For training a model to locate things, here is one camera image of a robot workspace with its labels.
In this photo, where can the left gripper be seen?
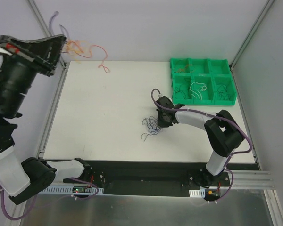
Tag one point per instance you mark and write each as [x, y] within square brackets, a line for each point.
[31, 57]

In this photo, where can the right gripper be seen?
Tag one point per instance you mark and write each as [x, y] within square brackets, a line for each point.
[164, 118]

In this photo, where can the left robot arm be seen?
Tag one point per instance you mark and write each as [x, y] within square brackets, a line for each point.
[22, 180]

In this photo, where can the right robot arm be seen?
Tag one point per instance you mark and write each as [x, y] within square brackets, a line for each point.
[222, 131]

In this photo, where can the green compartment bin tray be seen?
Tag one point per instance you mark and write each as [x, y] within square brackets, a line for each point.
[202, 82]

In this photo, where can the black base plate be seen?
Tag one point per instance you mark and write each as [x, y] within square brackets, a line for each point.
[170, 179]

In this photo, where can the right white cable duct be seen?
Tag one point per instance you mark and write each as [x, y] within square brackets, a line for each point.
[200, 193]

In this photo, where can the white cable duct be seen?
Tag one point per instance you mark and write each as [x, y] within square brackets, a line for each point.
[200, 193]
[69, 189]

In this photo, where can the left white cable duct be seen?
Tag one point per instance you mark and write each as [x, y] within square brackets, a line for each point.
[69, 189]

